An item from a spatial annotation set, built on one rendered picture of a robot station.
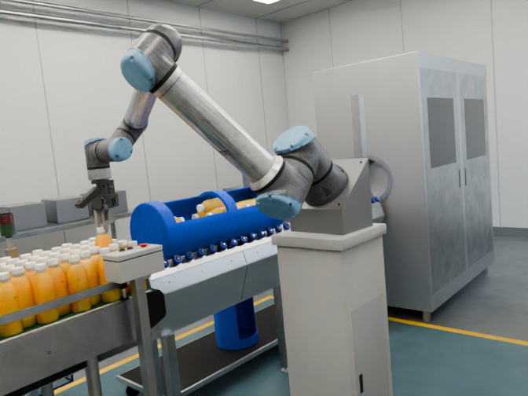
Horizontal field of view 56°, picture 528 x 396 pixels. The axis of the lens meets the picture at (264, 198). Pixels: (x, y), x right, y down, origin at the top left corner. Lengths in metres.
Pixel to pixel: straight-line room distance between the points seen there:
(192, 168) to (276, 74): 2.38
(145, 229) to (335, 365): 1.04
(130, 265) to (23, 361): 0.45
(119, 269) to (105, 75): 4.50
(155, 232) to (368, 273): 0.96
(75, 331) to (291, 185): 0.92
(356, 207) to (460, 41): 5.30
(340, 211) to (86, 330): 1.01
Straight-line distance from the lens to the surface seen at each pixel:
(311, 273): 1.83
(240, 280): 2.60
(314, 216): 1.85
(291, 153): 1.70
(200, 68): 7.07
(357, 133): 3.13
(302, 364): 2.00
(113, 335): 2.02
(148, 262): 1.92
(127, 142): 1.99
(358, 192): 1.85
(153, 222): 2.27
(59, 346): 1.91
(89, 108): 5.99
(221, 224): 2.43
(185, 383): 3.01
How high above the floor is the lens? 1.44
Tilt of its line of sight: 6 degrees down
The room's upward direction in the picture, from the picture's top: 5 degrees counter-clockwise
